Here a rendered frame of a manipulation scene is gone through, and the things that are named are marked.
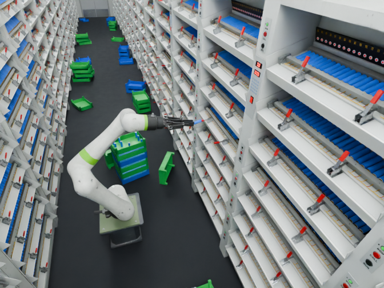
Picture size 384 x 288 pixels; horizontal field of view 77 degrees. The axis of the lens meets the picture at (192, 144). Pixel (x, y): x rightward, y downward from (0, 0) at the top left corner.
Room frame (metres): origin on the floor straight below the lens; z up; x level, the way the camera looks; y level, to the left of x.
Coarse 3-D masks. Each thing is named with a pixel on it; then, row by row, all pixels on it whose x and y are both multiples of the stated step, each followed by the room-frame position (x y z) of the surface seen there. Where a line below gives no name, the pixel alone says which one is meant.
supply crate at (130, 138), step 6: (138, 132) 1.98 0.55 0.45; (120, 138) 1.90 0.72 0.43; (126, 138) 1.94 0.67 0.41; (132, 138) 1.94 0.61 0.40; (144, 138) 1.85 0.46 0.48; (120, 144) 1.84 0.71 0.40; (126, 144) 1.85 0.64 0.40; (132, 144) 1.85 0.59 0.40; (138, 144) 1.80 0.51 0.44; (144, 144) 1.84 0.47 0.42; (114, 150) 1.71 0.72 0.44; (120, 150) 1.70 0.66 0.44; (126, 150) 1.73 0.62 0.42
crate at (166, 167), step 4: (168, 152) 1.99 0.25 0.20; (172, 152) 1.99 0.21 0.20; (168, 156) 1.92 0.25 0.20; (164, 160) 1.86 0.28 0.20; (168, 160) 1.86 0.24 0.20; (172, 160) 1.99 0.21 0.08; (164, 164) 1.80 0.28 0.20; (168, 164) 1.99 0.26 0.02; (172, 164) 1.99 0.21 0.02; (160, 168) 1.74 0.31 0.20; (164, 168) 1.74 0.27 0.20; (168, 168) 1.94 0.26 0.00; (160, 172) 1.71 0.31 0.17; (164, 172) 1.70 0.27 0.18; (168, 172) 1.88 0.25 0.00; (160, 176) 1.71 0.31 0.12; (164, 176) 1.82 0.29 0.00; (160, 180) 1.71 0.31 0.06; (164, 180) 1.70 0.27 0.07; (164, 184) 1.70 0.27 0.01
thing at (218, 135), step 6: (198, 108) 1.60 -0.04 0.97; (204, 108) 1.62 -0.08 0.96; (204, 114) 1.56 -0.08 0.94; (210, 126) 1.41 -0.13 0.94; (216, 126) 1.39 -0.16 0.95; (216, 132) 1.34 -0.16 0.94; (216, 138) 1.31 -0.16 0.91; (222, 138) 1.26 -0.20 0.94; (222, 144) 1.21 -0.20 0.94; (228, 144) 1.20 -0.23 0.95; (228, 150) 1.15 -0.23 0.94; (234, 150) 1.14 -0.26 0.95; (228, 156) 1.14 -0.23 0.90; (234, 156) 1.09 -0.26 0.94; (234, 162) 1.04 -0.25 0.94
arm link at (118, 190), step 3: (111, 186) 1.18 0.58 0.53; (114, 186) 1.18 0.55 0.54; (117, 186) 1.18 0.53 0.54; (120, 186) 1.18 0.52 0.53; (108, 189) 1.15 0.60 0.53; (111, 189) 1.15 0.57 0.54; (114, 189) 1.15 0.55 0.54; (117, 189) 1.15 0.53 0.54; (120, 189) 1.15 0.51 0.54; (123, 189) 1.16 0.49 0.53; (114, 192) 1.12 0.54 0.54; (117, 192) 1.12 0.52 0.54; (120, 192) 1.13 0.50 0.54; (123, 192) 1.13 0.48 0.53; (117, 195) 1.09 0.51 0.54; (120, 195) 1.09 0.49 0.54; (123, 195) 1.10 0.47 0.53; (126, 195) 1.12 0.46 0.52
